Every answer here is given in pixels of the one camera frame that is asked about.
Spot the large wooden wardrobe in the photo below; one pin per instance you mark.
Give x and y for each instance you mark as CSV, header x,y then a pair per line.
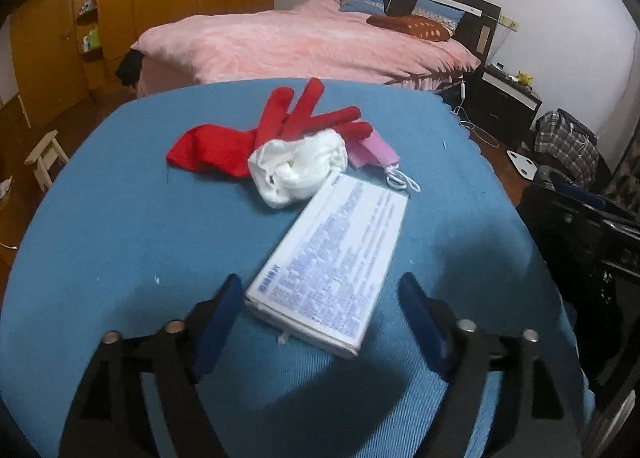
x,y
125,2

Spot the small white wooden stool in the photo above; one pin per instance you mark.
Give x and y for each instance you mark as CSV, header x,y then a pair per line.
x,y
45,154

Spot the blue table cloth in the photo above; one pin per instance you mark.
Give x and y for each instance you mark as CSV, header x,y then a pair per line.
x,y
125,242

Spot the blue patterned pillow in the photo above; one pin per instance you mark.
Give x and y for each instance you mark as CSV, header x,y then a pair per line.
x,y
449,17

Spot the pink bed quilt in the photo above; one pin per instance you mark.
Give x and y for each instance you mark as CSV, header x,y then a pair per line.
x,y
314,39

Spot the black bedside nightstand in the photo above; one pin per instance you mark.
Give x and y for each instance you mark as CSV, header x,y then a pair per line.
x,y
504,109

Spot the red knitted glove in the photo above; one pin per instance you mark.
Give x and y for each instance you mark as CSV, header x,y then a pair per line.
x,y
215,148

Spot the brown dotted pillow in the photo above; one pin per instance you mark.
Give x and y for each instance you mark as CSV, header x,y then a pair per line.
x,y
415,26

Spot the yellow toy on nightstand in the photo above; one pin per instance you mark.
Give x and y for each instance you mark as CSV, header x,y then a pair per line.
x,y
524,79

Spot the black garment on bed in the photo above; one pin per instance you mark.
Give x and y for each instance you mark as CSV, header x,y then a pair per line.
x,y
129,69

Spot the pink face mask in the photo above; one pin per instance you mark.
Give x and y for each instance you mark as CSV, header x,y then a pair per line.
x,y
377,152

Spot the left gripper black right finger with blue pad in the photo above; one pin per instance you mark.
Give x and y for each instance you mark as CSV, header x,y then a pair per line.
x,y
531,418

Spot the white plastic bag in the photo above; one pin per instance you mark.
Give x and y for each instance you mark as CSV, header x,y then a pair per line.
x,y
285,171

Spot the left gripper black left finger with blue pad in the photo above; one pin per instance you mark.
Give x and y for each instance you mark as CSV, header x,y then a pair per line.
x,y
108,416

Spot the white bathroom scale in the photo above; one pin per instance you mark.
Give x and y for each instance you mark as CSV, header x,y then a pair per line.
x,y
524,166

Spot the white printed cardboard box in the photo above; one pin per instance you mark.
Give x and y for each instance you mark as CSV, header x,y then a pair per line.
x,y
322,282

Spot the plaid shirt on chair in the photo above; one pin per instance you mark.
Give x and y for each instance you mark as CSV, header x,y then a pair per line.
x,y
561,136

